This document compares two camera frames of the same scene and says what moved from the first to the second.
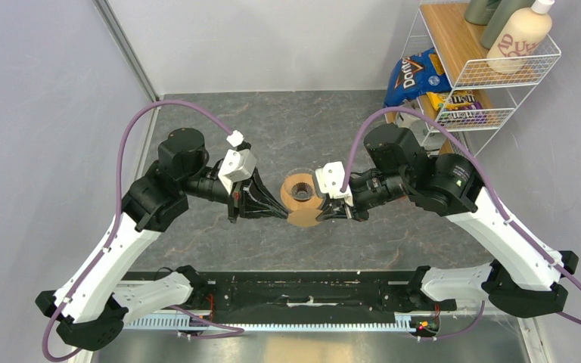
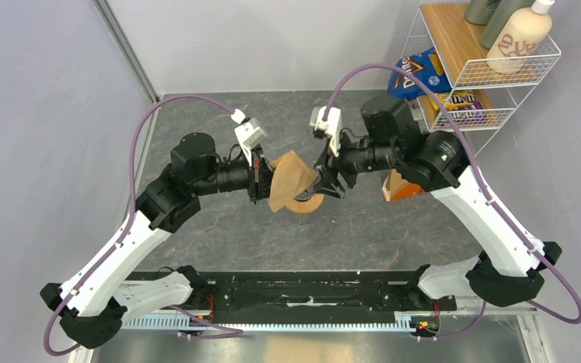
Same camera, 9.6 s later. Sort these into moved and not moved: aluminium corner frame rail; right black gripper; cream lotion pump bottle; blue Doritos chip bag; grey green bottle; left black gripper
Moved: left black gripper; right black gripper
Not moved: cream lotion pump bottle; blue Doritos chip bag; grey green bottle; aluminium corner frame rail
